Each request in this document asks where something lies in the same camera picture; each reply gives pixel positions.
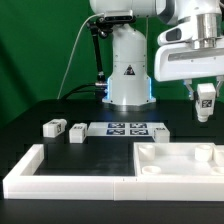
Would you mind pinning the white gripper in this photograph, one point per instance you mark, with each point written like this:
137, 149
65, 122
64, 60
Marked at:
180, 58

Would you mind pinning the white fiducial marker plate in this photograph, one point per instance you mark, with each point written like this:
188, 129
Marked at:
124, 128

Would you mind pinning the white U-shaped obstacle fence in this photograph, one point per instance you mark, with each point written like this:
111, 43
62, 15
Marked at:
22, 183

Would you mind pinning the grey camera on mount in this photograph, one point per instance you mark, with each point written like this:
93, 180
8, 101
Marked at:
119, 16

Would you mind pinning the white square tabletop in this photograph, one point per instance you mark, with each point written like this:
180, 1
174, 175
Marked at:
179, 162

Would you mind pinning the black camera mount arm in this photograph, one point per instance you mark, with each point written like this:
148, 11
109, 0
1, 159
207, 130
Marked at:
98, 46

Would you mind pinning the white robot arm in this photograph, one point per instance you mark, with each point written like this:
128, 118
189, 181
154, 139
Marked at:
129, 86

